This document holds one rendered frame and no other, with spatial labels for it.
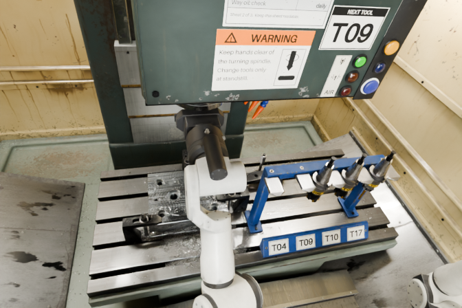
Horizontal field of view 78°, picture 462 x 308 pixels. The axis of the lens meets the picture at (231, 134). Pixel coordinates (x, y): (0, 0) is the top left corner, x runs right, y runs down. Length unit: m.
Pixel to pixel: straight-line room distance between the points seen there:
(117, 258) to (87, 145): 0.97
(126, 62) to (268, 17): 0.81
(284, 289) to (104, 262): 0.68
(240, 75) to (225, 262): 0.37
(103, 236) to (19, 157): 0.98
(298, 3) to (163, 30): 0.19
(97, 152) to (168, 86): 1.47
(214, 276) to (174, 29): 0.46
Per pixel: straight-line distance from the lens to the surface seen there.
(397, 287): 1.50
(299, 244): 1.18
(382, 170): 1.09
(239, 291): 0.65
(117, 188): 1.30
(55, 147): 2.01
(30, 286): 1.45
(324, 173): 0.95
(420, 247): 1.57
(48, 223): 1.57
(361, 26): 0.53
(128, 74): 1.20
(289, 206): 1.29
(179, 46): 0.43
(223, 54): 0.45
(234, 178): 0.58
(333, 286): 1.40
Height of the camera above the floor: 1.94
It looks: 43 degrees down
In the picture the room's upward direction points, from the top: 9 degrees clockwise
